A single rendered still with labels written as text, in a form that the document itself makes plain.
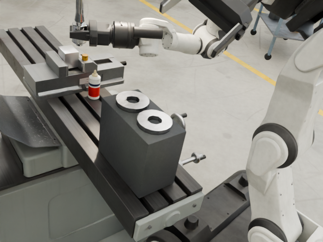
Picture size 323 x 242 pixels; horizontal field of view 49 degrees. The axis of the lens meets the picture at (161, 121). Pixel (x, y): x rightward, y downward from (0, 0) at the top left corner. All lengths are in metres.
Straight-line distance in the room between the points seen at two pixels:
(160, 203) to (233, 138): 1.96
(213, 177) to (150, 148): 1.64
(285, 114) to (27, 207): 0.91
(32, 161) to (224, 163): 1.64
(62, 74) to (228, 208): 0.81
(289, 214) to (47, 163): 0.83
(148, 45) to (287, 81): 0.46
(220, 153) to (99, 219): 1.30
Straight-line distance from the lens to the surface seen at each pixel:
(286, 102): 1.05
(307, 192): 2.67
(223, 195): 1.51
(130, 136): 0.88
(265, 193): 1.22
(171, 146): 0.89
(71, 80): 1.31
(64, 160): 1.25
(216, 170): 2.52
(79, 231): 1.61
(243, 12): 0.56
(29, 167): 1.24
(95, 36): 1.16
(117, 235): 1.78
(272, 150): 1.07
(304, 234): 1.41
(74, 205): 1.48
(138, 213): 0.92
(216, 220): 1.41
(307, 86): 0.99
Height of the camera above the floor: 1.63
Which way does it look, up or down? 35 degrees down
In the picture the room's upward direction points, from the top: 11 degrees clockwise
